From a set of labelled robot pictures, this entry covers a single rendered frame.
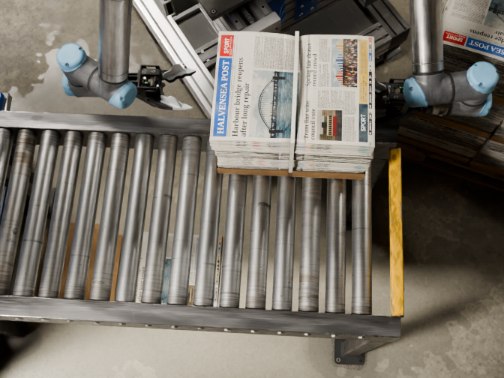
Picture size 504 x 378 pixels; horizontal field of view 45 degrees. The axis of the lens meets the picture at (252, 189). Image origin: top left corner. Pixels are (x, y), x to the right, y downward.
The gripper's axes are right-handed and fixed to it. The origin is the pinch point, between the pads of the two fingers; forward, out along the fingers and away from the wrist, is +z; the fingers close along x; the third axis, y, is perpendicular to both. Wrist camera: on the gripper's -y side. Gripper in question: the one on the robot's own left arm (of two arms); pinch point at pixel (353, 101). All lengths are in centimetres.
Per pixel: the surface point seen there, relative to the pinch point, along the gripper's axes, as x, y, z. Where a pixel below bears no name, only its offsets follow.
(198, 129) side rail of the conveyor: 10.8, 1.8, 41.5
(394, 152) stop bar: 16.1, 3.8, -10.2
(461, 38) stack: -17.8, 4.5, -28.6
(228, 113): 16.7, 24.8, 31.3
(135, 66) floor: -52, -78, 83
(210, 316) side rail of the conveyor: 60, 2, 34
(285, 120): 17.9, 24.8, 18.3
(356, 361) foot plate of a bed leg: 64, -78, -11
